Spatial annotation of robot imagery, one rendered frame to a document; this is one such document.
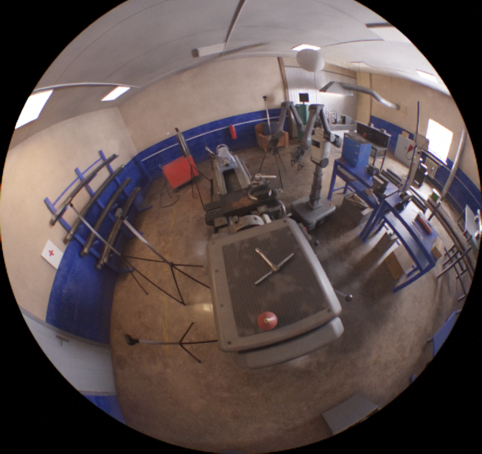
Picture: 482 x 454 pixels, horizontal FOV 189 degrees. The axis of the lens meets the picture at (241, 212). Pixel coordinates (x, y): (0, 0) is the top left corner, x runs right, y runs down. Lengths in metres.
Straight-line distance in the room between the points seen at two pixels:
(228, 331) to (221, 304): 0.11
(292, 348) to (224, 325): 0.27
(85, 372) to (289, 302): 3.28
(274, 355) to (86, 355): 3.05
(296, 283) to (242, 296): 0.21
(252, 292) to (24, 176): 3.44
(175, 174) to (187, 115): 2.17
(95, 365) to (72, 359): 0.45
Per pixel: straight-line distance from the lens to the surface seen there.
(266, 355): 0.63
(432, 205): 3.35
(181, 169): 4.11
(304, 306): 0.58
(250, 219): 0.95
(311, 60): 4.37
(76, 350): 3.21
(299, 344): 0.63
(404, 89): 7.63
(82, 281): 3.25
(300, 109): 5.27
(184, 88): 5.35
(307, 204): 2.43
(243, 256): 0.65
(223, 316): 0.60
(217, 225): 1.46
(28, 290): 2.99
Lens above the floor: 1.91
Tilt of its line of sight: 44 degrees down
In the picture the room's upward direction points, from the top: 16 degrees counter-clockwise
